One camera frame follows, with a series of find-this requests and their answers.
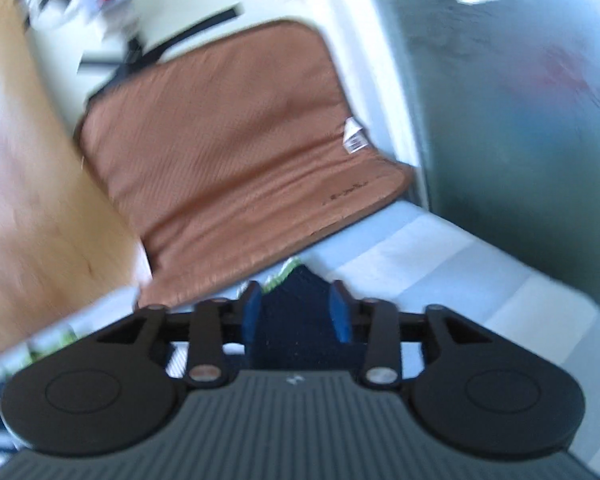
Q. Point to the navy green white knit garment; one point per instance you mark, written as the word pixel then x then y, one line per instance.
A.
pixel 295 325

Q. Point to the dark grey glass panel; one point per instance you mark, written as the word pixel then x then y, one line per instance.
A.
pixel 520 135

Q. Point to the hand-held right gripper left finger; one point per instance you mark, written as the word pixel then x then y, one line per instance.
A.
pixel 252 315

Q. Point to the brown seat cushion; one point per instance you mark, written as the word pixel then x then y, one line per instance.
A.
pixel 230 160

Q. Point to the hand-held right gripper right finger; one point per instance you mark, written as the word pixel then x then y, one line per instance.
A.
pixel 340 312

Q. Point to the light blue striped bed sheet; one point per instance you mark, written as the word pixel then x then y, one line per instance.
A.
pixel 455 270

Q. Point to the green white patterned cloth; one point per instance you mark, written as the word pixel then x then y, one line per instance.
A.
pixel 45 345

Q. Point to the wooden board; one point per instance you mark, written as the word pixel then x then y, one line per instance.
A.
pixel 40 185

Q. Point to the black chair frame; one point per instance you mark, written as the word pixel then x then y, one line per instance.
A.
pixel 130 57

